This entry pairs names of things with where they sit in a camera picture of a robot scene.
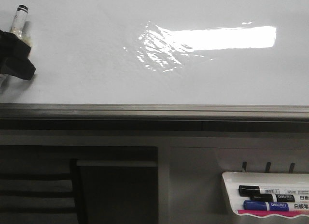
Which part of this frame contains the dark chair with slats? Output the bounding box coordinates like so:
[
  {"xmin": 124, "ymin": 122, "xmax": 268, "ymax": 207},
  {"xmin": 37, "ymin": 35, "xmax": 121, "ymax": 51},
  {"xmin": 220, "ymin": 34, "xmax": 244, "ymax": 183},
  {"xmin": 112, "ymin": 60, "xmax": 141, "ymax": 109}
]
[{"xmin": 0, "ymin": 159, "xmax": 87, "ymax": 224}]

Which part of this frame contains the dark metal hook middle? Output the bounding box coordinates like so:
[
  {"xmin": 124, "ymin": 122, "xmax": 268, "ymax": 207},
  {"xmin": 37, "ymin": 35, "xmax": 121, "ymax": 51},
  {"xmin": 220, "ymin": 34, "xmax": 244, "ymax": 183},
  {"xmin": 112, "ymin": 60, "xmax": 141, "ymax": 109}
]
[{"xmin": 265, "ymin": 162, "xmax": 271, "ymax": 173}]

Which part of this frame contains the whiteboard with aluminium frame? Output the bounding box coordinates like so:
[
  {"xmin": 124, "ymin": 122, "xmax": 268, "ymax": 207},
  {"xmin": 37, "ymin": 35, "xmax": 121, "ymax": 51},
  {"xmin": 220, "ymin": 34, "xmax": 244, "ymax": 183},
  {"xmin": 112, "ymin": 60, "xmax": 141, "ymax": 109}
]
[{"xmin": 0, "ymin": 0, "xmax": 309, "ymax": 121}]

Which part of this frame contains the white plastic marker tray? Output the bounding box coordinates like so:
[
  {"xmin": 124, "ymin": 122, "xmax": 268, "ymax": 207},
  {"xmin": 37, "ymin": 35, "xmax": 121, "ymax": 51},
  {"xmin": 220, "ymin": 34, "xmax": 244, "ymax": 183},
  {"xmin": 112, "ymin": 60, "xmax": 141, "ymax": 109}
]
[{"xmin": 222, "ymin": 172, "xmax": 309, "ymax": 224}]

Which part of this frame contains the black capped marker upper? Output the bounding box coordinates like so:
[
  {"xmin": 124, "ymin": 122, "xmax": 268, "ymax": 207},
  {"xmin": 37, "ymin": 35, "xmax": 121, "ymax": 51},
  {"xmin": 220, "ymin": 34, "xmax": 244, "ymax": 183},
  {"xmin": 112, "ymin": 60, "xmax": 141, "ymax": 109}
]
[{"xmin": 239, "ymin": 185, "xmax": 309, "ymax": 196}]

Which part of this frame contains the blue capped whiteboard marker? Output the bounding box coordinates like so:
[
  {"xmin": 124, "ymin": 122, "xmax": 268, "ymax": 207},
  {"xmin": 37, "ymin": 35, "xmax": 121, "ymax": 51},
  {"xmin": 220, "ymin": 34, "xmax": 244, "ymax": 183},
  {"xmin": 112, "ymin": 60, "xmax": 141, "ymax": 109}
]
[{"xmin": 243, "ymin": 200, "xmax": 309, "ymax": 212}]

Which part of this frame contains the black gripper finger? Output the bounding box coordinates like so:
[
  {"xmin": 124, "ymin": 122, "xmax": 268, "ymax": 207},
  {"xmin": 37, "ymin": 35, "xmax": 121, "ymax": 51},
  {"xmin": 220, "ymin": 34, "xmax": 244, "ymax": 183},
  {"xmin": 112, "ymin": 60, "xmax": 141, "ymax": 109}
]
[
  {"xmin": 0, "ymin": 30, "xmax": 31, "ymax": 61},
  {"xmin": 0, "ymin": 57, "xmax": 36, "ymax": 80}
]

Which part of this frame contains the dark metal hook right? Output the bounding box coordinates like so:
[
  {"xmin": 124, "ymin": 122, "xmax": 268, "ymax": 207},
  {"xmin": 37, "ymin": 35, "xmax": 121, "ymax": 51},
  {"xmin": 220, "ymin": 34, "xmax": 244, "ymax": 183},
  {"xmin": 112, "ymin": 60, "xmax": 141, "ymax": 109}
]
[{"xmin": 289, "ymin": 163, "xmax": 295, "ymax": 173}]

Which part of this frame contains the white whiteboard marker with tape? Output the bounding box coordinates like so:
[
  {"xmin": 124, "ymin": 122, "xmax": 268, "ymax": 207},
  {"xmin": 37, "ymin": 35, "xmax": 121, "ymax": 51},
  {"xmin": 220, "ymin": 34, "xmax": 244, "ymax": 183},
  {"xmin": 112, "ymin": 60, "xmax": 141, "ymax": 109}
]
[{"xmin": 0, "ymin": 4, "xmax": 33, "ymax": 88}]

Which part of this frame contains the dark metal hook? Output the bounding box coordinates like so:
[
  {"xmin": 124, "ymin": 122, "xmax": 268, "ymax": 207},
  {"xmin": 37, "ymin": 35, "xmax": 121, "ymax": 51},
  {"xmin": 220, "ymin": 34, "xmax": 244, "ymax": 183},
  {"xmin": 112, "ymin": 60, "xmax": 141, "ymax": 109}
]
[
  {"xmin": 241, "ymin": 161, "xmax": 247, "ymax": 172},
  {"xmin": 265, "ymin": 162, "xmax": 271, "ymax": 173},
  {"xmin": 289, "ymin": 163, "xmax": 295, "ymax": 173}
]

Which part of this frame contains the black capped marker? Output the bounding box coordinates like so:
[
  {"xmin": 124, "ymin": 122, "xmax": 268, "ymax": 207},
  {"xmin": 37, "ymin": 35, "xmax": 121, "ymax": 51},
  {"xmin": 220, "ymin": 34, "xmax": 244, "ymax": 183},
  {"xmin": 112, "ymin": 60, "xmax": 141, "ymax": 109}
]
[
  {"xmin": 250, "ymin": 194, "xmax": 309, "ymax": 203},
  {"xmin": 239, "ymin": 185, "xmax": 309, "ymax": 196}
]

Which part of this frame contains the black capped marker middle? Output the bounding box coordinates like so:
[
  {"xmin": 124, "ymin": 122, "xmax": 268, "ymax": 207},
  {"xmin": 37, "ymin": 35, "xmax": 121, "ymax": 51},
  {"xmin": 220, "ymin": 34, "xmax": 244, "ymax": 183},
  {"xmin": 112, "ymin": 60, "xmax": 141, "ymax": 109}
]
[{"xmin": 250, "ymin": 194, "xmax": 309, "ymax": 203}]

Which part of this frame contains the dark metal hook left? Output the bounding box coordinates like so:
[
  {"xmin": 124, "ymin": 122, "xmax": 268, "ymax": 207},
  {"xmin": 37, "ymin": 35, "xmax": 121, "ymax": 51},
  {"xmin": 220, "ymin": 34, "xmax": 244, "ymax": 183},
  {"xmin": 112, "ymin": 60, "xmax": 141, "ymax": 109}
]
[{"xmin": 241, "ymin": 161, "xmax": 247, "ymax": 172}]

